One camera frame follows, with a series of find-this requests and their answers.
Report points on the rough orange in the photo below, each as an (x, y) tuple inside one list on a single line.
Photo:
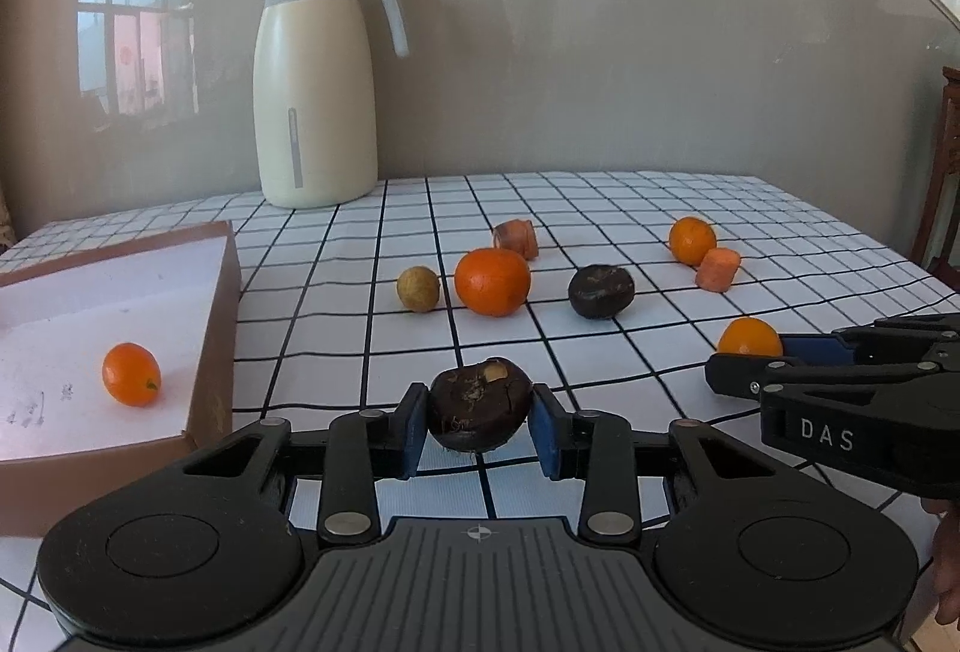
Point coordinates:
[(690, 239)]

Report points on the cream grey thermos jug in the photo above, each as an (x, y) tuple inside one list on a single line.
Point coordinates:
[(314, 102)]

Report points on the brown cardboard box tray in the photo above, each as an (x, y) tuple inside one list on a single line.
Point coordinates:
[(65, 441)]

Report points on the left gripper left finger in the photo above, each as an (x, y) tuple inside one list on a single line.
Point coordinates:
[(362, 449)]

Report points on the checkered white tablecloth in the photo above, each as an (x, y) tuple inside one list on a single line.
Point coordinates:
[(741, 546)]

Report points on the wooden chair at right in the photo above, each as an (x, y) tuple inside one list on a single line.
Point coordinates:
[(944, 166)]

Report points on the carrot chunk back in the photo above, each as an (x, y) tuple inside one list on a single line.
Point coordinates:
[(517, 235)]

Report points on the small kumquat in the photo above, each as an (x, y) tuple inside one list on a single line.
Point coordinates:
[(131, 375)]

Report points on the dark chestnut cracked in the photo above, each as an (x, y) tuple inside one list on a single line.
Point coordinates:
[(479, 407)]

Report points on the dark chestnut centre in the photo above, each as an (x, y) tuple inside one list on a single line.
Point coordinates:
[(601, 291)]

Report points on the small brown longan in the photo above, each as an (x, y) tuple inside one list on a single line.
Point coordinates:
[(418, 289)]

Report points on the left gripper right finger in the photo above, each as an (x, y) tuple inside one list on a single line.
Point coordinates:
[(596, 448)]

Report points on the large orange tangerine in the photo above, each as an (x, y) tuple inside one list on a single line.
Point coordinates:
[(492, 282)]

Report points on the operator hand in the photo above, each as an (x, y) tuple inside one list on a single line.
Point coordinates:
[(946, 556)]

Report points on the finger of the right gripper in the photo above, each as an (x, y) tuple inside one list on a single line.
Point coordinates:
[(745, 376), (894, 341)]

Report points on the carrot chunk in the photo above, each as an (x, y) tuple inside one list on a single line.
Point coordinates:
[(517, 235), (718, 269)]

